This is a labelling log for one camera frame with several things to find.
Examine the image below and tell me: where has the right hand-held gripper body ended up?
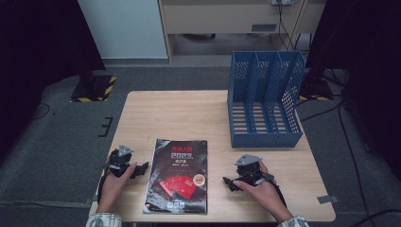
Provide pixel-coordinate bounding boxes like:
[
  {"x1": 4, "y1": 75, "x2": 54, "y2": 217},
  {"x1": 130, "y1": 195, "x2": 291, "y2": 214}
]
[{"x1": 234, "y1": 153, "x2": 270, "y2": 187}]

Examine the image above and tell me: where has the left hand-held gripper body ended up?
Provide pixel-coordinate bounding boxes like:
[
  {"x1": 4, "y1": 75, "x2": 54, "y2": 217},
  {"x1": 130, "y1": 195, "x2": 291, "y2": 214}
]
[{"x1": 106, "y1": 144, "x2": 134, "y2": 178}]

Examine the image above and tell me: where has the black book with red print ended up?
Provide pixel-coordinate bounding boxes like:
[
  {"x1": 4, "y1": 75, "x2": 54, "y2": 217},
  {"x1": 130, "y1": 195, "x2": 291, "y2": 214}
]
[{"x1": 143, "y1": 138, "x2": 209, "y2": 216}]

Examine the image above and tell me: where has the blue plastic file rack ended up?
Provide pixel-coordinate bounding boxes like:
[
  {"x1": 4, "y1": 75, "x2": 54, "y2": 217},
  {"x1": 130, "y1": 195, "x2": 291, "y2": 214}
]
[{"x1": 226, "y1": 50, "x2": 306, "y2": 148}]

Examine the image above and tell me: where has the person's left hand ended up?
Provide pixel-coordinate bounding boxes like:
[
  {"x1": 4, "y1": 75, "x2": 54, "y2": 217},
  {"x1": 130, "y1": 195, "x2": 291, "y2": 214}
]
[{"x1": 96, "y1": 162, "x2": 138, "y2": 214}]

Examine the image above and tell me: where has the person's right hand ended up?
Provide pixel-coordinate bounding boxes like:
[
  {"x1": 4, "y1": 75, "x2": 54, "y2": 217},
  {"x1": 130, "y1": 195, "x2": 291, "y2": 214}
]
[{"x1": 232, "y1": 160, "x2": 294, "y2": 224}]

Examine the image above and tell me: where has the striped yellow black stand base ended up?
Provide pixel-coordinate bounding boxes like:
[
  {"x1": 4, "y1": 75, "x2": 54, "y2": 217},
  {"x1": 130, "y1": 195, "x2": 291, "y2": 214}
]
[{"x1": 70, "y1": 73, "x2": 118, "y2": 103}]

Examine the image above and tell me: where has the white cabinet panel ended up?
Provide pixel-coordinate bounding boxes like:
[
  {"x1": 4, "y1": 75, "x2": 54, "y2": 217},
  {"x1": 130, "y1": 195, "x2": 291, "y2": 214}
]
[{"x1": 78, "y1": 0, "x2": 168, "y2": 60}]

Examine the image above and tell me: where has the beige wooden desk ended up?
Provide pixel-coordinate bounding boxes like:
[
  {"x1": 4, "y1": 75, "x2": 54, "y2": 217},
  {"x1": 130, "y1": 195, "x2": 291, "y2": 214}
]
[{"x1": 157, "y1": 0, "x2": 327, "y2": 65}]

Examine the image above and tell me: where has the dark curtain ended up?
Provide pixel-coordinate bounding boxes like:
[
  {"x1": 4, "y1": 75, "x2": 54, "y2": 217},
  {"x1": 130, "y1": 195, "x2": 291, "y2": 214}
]
[{"x1": 305, "y1": 0, "x2": 401, "y2": 183}]

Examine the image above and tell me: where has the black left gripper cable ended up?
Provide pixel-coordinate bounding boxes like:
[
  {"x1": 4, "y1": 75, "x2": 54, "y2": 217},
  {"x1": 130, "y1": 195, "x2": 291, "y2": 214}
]
[{"x1": 96, "y1": 168, "x2": 111, "y2": 204}]

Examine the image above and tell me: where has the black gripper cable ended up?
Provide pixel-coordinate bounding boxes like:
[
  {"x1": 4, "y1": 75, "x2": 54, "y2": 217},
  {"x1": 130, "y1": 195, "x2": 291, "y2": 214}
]
[
  {"x1": 267, "y1": 176, "x2": 288, "y2": 207},
  {"x1": 96, "y1": 168, "x2": 111, "y2": 204}
]

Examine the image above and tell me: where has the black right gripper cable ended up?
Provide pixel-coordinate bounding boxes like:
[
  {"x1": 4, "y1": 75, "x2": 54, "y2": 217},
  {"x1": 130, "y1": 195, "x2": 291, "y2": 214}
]
[{"x1": 267, "y1": 176, "x2": 288, "y2": 207}]

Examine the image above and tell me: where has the thin black floor cable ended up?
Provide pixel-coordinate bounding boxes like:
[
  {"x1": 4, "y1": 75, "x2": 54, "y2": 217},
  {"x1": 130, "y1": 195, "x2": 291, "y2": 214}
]
[{"x1": 30, "y1": 102, "x2": 51, "y2": 121}]

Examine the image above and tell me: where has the black hanging cable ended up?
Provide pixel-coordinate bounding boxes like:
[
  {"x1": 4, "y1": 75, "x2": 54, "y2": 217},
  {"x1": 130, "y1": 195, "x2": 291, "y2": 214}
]
[{"x1": 276, "y1": 2, "x2": 297, "y2": 51}]

